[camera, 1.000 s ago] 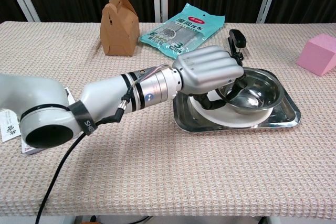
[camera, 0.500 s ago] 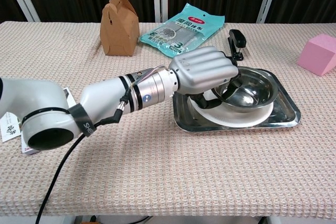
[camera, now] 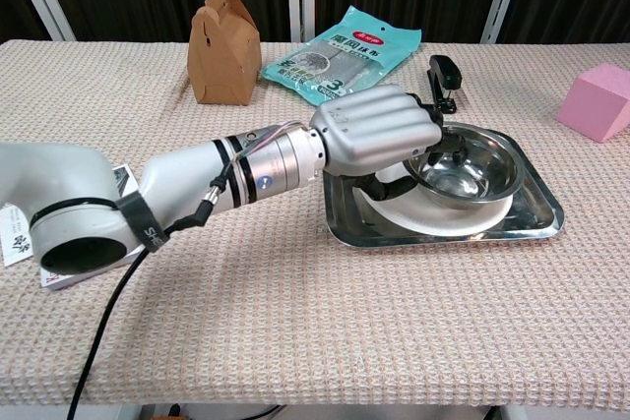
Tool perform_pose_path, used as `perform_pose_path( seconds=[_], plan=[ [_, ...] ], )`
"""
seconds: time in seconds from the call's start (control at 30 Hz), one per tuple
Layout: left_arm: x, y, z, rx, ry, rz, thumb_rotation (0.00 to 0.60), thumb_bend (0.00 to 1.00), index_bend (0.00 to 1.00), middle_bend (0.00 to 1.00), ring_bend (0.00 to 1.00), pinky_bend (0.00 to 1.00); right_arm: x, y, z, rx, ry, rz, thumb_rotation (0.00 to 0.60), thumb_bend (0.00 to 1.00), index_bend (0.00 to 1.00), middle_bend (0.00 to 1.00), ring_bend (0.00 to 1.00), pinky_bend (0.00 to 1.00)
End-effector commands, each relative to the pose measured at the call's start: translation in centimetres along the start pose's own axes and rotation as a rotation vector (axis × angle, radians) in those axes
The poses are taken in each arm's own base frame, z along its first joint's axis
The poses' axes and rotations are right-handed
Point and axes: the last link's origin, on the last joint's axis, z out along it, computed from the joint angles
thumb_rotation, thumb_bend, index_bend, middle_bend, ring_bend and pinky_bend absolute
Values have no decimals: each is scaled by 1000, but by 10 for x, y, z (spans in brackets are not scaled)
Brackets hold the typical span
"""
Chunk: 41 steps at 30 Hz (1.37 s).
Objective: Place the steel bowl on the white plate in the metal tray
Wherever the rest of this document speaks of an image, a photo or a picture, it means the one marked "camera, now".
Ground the pink foam block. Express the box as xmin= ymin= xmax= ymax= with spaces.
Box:
xmin=555 ymin=63 xmax=630 ymax=145

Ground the metal bowl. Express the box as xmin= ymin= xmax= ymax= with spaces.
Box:
xmin=402 ymin=125 xmax=519 ymax=203

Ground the metal tray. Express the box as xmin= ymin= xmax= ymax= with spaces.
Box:
xmin=322 ymin=121 xmax=566 ymax=248

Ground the brown paper gable box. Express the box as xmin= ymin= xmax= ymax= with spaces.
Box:
xmin=190 ymin=0 xmax=262 ymax=106

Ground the teal cleaning cloth package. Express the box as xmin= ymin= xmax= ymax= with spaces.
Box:
xmin=260 ymin=5 xmax=423 ymax=109

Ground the white plate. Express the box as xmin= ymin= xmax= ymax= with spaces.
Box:
xmin=361 ymin=163 xmax=514 ymax=235

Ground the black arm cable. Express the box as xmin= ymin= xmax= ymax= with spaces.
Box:
xmin=66 ymin=163 xmax=235 ymax=420

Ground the beige waffle tablecloth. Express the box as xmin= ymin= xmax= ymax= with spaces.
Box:
xmin=0 ymin=38 xmax=630 ymax=409

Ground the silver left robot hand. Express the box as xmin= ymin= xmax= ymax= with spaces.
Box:
xmin=309 ymin=84 xmax=469 ymax=201

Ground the black stapler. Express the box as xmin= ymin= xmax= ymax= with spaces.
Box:
xmin=426 ymin=54 xmax=464 ymax=114

